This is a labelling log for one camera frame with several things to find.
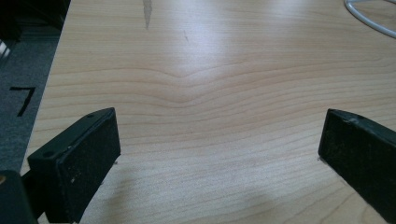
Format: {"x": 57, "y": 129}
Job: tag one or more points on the dark furniture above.
{"x": 28, "y": 15}

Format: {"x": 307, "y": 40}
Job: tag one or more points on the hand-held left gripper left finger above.
{"x": 77, "y": 155}

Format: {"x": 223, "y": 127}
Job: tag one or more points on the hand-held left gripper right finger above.
{"x": 358, "y": 149}

